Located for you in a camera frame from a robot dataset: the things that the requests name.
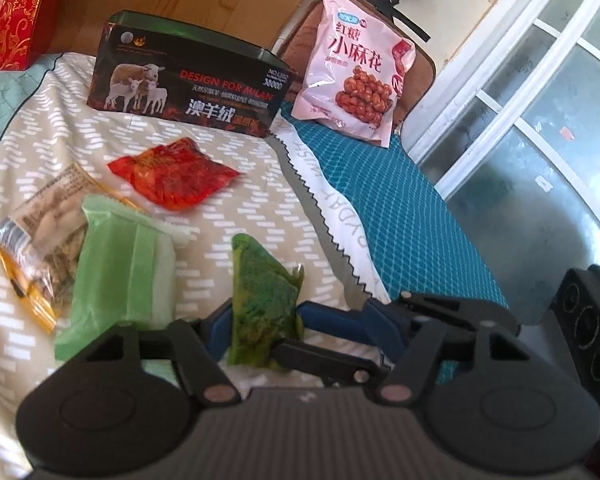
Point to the yellow edged clear snack packet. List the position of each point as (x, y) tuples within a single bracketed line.
[(40, 245)]

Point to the brown seat cushion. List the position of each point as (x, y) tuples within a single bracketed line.
[(422, 75)]

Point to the black tape cross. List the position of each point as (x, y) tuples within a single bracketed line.
[(395, 7)]

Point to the green foil snack packet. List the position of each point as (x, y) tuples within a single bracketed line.
[(262, 305)]

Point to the pink snack bag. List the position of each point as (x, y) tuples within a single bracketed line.
[(350, 70)]

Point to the light green pastry packet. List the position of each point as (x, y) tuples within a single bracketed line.
[(115, 280)]

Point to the white framed glass door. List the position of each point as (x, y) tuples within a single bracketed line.
[(530, 85)]

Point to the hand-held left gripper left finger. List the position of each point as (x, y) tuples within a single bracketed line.
[(222, 327)]

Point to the patchwork bed sheet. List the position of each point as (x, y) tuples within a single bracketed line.
[(55, 125)]

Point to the black tin box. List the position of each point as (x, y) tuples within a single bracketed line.
[(190, 85)]

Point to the teal mesh mat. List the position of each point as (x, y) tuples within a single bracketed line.
[(380, 200)]

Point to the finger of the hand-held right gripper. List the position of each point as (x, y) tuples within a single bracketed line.
[(330, 319), (330, 362)]

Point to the red gift box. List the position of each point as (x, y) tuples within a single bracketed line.
[(15, 10)]

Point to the red snack packet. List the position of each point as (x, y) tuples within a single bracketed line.
[(175, 172)]

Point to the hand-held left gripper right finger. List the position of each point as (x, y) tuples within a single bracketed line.
[(387, 327)]

